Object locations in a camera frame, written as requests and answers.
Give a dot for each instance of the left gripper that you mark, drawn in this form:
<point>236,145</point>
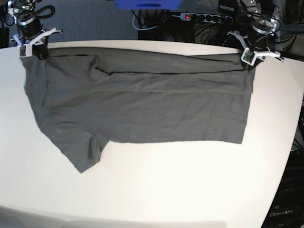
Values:
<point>258,42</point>

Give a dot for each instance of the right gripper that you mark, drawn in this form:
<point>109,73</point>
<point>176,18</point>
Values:
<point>32,33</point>

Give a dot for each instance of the grey T-shirt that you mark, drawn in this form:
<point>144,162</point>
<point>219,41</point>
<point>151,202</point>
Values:
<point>84,98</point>

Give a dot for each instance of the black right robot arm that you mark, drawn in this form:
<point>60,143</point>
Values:
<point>27,9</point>

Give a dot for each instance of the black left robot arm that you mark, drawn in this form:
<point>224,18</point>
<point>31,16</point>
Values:
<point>260,20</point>

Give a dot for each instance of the white power strip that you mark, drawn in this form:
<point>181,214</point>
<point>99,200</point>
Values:
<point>205,18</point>

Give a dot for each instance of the blue plastic box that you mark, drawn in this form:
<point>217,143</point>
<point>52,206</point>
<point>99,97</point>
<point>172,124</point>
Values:
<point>148,4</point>

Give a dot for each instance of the black OpenArm base box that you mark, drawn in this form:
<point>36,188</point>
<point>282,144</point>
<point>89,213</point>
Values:
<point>287,208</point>

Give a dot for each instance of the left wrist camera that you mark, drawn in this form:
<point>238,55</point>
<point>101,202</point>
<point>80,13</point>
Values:
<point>248,56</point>

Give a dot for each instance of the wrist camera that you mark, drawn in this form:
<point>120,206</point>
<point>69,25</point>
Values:
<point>248,56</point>
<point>25,51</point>

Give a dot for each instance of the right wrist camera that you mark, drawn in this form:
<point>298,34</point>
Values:
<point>25,51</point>

